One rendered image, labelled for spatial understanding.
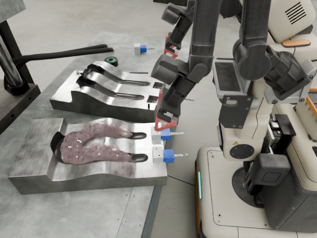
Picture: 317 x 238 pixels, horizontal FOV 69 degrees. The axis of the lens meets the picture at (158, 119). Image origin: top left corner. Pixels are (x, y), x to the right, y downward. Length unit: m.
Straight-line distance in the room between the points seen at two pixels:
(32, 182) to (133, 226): 0.35
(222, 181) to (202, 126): 0.79
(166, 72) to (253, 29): 0.23
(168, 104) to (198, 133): 1.44
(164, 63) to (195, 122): 1.62
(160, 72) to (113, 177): 0.38
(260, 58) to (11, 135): 1.00
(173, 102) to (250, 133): 0.43
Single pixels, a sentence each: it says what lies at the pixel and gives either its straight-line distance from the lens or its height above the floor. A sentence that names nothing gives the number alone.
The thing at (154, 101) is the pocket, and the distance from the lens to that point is 1.06.
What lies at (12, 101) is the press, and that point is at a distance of 1.40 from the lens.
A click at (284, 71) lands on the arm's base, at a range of 0.68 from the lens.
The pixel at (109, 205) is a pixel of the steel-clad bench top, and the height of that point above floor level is 0.80.
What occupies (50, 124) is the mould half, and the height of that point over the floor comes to 0.91.
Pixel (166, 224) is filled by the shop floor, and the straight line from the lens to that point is 1.66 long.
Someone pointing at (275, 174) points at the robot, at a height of 0.70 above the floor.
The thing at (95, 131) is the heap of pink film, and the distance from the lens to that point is 0.89.
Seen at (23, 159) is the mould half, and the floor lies 0.91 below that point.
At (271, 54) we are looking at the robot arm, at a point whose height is 1.26.
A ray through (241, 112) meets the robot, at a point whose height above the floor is 0.97.
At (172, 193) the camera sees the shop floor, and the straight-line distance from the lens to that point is 1.75.
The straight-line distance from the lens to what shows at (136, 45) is 1.56.
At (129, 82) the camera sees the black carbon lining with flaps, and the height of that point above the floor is 0.88.
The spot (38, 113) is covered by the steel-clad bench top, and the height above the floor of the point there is 0.80.
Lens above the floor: 1.54
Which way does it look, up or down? 44 degrees down
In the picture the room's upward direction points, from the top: straight up
